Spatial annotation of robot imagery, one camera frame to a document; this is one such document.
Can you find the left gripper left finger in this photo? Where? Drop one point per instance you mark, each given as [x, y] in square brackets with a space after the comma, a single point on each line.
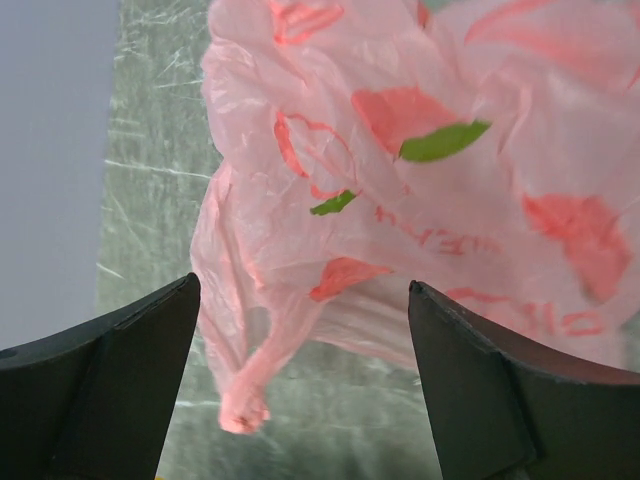
[95, 401]

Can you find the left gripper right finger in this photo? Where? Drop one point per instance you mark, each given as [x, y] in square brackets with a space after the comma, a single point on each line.
[502, 406]

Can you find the pink plastic bag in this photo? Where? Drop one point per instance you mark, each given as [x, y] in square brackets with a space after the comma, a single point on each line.
[489, 149]

